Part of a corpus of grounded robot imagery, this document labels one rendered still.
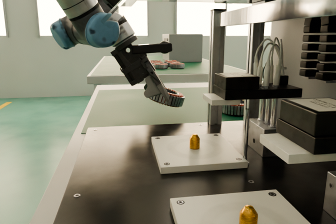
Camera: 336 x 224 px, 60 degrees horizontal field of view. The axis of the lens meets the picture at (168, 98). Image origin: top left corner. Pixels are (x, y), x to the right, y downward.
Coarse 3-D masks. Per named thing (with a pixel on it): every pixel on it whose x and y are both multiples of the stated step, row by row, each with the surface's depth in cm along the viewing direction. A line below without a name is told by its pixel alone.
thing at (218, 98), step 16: (224, 80) 51; (240, 80) 51; (256, 80) 51; (208, 96) 54; (224, 96) 51; (240, 96) 51; (256, 96) 52; (272, 96) 52; (288, 96) 53; (272, 112) 54
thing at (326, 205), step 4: (328, 172) 36; (332, 172) 36; (328, 176) 36; (332, 176) 36; (328, 180) 36; (332, 180) 36; (328, 184) 36; (332, 184) 36; (328, 188) 37; (332, 188) 36; (328, 192) 37; (332, 192) 36; (324, 196) 37; (328, 196) 37; (332, 196) 36; (324, 200) 37; (328, 200) 37; (332, 200) 36; (324, 204) 37; (328, 204) 37; (332, 204) 36; (324, 208) 37; (328, 208) 37; (332, 208) 36; (328, 212) 37; (332, 212) 36; (332, 216) 36
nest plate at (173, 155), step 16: (160, 144) 57; (176, 144) 57; (208, 144) 57; (224, 144) 57; (160, 160) 50; (176, 160) 50; (192, 160) 50; (208, 160) 50; (224, 160) 50; (240, 160) 50
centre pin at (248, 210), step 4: (244, 208) 31; (248, 208) 31; (252, 208) 31; (240, 212) 32; (244, 212) 31; (248, 212) 31; (252, 212) 31; (256, 212) 32; (240, 216) 32; (244, 216) 31; (248, 216) 31; (252, 216) 31; (256, 216) 31; (240, 220) 32; (244, 220) 31; (248, 220) 31; (252, 220) 31; (256, 220) 31
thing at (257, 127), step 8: (256, 120) 58; (256, 128) 56; (264, 128) 53; (272, 128) 53; (248, 136) 60; (256, 136) 56; (248, 144) 60; (256, 144) 56; (264, 152) 54; (272, 152) 54
